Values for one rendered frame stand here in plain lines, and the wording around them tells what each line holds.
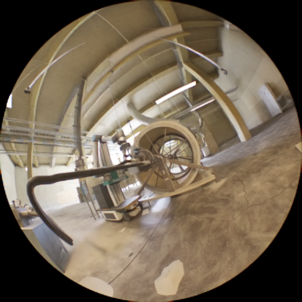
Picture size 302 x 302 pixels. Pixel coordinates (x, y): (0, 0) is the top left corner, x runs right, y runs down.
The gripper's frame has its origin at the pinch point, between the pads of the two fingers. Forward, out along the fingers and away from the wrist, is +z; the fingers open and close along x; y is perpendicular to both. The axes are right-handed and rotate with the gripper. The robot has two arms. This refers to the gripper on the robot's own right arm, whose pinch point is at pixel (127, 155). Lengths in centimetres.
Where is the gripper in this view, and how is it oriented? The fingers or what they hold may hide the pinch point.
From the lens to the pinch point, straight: 101.1
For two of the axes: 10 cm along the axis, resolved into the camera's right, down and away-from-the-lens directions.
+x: -8.3, 4.3, 3.5
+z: 3.8, 9.0, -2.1
